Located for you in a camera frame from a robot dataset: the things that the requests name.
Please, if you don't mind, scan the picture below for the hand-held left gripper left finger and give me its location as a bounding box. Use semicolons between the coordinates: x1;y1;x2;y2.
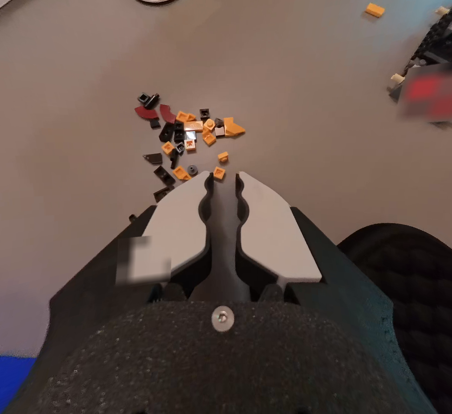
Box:
141;170;215;276

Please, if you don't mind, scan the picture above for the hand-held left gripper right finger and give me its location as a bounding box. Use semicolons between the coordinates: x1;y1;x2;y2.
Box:
235;171;323;284

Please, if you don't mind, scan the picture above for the pile of small toy bricks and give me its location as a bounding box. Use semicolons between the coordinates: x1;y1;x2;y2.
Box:
129;92;246;222

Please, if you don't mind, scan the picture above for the toy brick car chassis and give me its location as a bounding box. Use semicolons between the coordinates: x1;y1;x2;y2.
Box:
387;6;452;104

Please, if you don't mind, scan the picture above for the grey desk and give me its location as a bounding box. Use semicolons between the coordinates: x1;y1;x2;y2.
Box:
0;0;452;360

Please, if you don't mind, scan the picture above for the black quilted pad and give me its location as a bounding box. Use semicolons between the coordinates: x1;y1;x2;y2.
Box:
337;223;452;414

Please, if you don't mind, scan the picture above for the blue storage bin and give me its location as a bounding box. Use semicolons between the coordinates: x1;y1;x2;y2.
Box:
0;356;38;414

